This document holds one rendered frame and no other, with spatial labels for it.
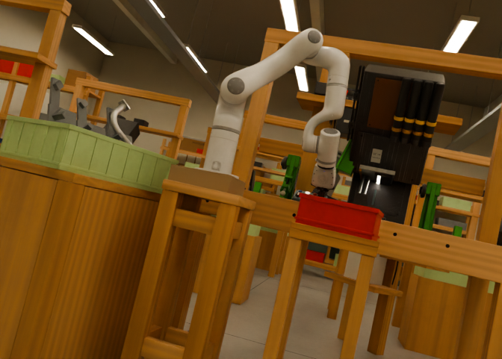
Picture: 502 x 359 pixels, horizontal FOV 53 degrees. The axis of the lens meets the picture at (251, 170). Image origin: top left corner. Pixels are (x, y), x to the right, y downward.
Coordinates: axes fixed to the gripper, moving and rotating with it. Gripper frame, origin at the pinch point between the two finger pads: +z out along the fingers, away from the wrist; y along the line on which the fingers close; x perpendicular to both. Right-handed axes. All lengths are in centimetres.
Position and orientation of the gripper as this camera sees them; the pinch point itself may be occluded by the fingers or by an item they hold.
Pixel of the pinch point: (321, 194)
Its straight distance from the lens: 231.9
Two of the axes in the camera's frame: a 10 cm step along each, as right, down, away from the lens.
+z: -0.6, 8.8, 4.8
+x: 3.2, -4.4, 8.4
